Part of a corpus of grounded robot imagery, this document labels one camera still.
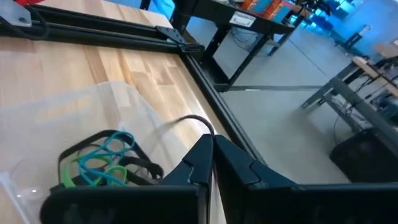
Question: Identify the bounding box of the white cart label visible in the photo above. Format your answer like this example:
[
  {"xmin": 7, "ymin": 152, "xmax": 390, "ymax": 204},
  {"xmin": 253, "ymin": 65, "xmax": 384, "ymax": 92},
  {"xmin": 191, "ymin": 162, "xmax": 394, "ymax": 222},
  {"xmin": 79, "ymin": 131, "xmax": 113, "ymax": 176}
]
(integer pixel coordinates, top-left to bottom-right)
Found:
[{"xmin": 229, "ymin": 11, "xmax": 257, "ymax": 28}]

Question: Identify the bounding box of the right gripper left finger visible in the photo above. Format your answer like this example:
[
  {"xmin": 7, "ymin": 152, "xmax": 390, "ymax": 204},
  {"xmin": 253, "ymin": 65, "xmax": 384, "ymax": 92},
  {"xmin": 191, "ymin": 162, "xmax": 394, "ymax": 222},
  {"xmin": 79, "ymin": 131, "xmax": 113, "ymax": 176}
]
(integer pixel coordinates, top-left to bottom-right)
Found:
[{"xmin": 160, "ymin": 133, "xmax": 215, "ymax": 187}]

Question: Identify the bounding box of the wide black rubber band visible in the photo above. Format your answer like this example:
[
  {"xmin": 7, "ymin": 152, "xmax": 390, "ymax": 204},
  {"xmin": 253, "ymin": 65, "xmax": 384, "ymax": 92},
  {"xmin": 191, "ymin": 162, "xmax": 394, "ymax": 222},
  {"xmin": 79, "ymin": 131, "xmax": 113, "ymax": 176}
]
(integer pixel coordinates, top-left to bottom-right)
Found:
[{"xmin": 119, "ymin": 156, "xmax": 165, "ymax": 184}]

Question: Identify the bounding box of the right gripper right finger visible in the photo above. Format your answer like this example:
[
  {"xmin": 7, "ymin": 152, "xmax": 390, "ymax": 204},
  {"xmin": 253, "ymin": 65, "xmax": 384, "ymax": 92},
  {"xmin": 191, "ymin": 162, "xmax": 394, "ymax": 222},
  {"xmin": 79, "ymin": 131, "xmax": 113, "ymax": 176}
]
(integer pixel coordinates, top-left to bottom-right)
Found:
[{"xmin": 214, "ymin": 134, "xmax": 301, "ymax": 224}]

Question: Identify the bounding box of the blue rubber band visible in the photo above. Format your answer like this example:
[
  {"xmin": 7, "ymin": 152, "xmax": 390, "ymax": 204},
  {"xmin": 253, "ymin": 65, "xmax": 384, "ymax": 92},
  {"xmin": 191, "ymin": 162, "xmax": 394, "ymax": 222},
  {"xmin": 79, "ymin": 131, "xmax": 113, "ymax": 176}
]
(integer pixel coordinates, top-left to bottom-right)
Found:
[{"xmin": 77, "ymin": 131, "xmax": 136, "ymax": 187}]

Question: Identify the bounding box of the grey metal base plate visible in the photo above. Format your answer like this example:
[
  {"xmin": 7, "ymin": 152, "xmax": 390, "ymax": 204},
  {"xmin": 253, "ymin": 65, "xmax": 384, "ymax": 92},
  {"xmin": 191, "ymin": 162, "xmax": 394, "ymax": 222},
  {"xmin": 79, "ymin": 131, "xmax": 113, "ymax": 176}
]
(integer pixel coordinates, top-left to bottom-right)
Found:
[{"xmin": 0, "ymin": 0, "xmax": 32, "ymax": 27}]

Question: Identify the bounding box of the black metal table frame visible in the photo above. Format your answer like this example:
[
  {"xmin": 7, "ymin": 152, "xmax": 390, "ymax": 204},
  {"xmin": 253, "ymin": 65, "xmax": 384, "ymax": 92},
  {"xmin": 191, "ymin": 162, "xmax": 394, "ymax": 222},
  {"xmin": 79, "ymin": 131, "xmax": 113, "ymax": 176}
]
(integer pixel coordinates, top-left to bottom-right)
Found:
[{"xmin": 0, "ymin": 4, "xmax": 268, "ymax": 166}]

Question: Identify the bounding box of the grey metal desk frame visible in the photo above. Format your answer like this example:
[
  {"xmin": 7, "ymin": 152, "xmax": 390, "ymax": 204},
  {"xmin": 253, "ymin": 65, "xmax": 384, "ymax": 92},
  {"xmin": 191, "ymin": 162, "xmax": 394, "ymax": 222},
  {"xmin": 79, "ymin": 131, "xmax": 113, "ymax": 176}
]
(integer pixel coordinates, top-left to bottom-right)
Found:
[{"xmin": 300, "ymin": 55, "xmax": 398, "ymax": 150}]

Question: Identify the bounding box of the orange cardboard box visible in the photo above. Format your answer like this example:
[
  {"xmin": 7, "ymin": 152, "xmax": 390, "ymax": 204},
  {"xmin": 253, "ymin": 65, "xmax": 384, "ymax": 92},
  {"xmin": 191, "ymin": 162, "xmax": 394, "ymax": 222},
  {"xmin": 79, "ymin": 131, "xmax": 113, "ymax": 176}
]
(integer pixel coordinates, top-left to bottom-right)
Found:
[{"xmin": 241, "ymin": 0, "xmax": 282, "ymax": 19}]

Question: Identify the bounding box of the clear plastic bin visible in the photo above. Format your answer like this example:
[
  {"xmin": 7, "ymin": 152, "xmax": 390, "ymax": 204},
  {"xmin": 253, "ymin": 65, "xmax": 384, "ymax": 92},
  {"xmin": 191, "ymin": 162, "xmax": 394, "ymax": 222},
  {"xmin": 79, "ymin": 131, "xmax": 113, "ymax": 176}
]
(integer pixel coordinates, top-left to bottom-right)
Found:
[{"xmin": 0, "ymin": 80, "xmax": 178, "ymax": 224}]

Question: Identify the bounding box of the black cable loop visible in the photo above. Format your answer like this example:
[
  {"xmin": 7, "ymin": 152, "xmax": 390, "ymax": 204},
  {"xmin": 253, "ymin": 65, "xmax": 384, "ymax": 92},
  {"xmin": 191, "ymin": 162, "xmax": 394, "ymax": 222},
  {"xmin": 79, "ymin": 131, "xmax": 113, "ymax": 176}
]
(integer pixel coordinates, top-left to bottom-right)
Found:
[{"xmin": 0, "ymin": 6, "xmax": 50, "ymax": 41}]

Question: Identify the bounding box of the black computer case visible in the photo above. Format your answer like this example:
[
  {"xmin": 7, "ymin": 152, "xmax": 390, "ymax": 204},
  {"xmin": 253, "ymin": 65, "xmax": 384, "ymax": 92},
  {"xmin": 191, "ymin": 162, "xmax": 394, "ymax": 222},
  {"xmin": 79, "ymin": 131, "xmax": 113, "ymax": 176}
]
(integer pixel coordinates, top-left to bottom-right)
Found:
[{"xmin": 329, "ymin": 128, "xmax": 398, "ymax": 184}]

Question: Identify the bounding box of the red object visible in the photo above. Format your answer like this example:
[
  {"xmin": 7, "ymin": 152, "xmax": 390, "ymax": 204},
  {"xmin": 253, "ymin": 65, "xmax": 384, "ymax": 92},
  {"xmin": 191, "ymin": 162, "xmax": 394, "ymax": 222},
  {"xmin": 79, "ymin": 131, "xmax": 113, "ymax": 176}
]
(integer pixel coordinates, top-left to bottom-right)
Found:
[{"xmin": 14, "ymin": 0, "xmax": 44, "ymax": 7}]

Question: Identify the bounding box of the green rubber band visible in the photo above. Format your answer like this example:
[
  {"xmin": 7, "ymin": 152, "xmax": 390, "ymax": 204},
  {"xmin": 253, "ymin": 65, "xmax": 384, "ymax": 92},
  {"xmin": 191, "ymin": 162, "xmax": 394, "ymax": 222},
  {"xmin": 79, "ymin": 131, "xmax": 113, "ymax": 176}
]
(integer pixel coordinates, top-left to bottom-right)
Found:
[{"xmin": 60, "ymin": 155, "xmax": 128, "ymax": 189}]

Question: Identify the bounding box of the black utility cart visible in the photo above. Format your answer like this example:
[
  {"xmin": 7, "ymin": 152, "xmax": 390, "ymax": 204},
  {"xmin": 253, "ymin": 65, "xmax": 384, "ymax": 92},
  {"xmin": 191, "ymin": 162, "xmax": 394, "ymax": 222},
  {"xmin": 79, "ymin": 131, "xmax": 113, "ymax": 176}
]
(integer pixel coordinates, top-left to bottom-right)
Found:
[{"xmin": 139, "ymin": 0, "xmax": 296, "ymax": 93}]

